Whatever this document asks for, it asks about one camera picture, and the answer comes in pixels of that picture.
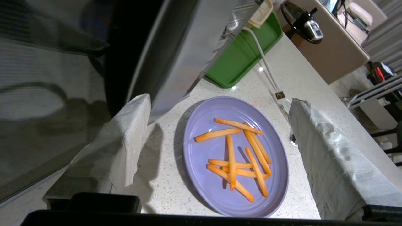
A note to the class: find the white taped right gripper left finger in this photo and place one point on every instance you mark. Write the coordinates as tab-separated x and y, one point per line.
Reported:
116	150

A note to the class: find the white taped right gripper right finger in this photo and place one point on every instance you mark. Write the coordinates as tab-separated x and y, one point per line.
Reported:
339	169

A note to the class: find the microwave door with dark glass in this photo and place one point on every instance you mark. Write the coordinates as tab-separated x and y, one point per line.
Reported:
47	125

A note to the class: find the purple oval plate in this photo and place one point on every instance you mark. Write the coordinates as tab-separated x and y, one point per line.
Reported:
204	169

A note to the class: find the white metal rack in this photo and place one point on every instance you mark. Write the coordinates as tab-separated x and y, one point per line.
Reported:
377	91

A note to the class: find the clear plastic strip brown tag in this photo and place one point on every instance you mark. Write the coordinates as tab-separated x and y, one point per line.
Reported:
280	94

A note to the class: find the black and red device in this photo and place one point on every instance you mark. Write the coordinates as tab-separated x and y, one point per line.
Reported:
380	72

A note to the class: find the brown wooden cabinet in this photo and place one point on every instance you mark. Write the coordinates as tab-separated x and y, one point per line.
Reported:
333	53

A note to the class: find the grey curtain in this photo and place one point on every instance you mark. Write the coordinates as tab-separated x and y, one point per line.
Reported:
386	40

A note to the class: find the black and silver appliance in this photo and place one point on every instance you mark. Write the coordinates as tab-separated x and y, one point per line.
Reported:
309	28

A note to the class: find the green plastic cutting board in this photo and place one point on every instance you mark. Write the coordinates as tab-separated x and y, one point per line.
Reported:
241	59

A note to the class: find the white cushion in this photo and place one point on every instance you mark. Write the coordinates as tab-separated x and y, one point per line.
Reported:
356	22

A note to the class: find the beige plastic power strip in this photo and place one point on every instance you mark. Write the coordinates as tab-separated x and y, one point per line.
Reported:
260	14

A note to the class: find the black chair frame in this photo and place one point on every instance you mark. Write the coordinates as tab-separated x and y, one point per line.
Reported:
394	147

